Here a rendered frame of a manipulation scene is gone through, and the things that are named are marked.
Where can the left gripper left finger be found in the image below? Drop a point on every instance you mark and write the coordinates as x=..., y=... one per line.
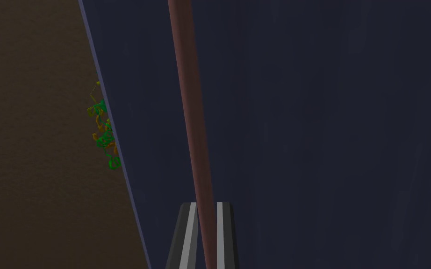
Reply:
x=186, y=239

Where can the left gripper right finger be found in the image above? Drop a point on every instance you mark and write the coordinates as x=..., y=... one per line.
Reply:
x=225, y=239

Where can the green and orange plant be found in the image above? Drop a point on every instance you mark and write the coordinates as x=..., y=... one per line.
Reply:
x=104, y=129

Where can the dark blue cupboard door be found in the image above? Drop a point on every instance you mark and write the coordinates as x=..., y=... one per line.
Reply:
x=312, y=130

